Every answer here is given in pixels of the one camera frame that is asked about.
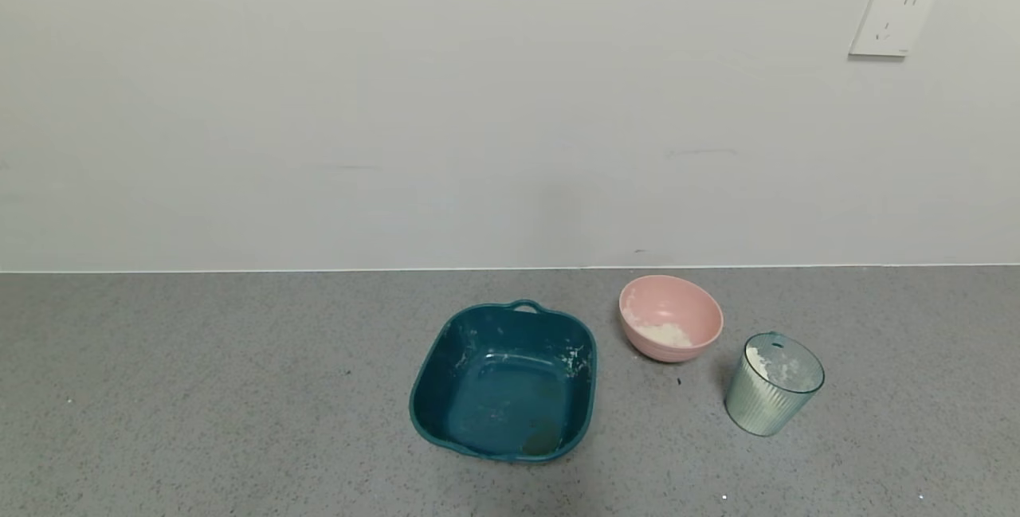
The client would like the ribbed transparent blue cup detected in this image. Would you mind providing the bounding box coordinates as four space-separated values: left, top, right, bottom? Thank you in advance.
724 332 826 437

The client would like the teal square plastic tray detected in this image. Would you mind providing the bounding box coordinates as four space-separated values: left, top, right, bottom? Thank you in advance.
408 299 598 464

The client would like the pink round bowl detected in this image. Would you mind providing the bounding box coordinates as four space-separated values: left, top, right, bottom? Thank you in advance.
619 275 724 363

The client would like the pale yellow powder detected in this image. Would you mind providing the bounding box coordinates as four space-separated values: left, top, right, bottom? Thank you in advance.
636 321 694 349

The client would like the white wall socket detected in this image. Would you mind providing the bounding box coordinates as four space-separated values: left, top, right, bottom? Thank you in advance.
849 0 939 58

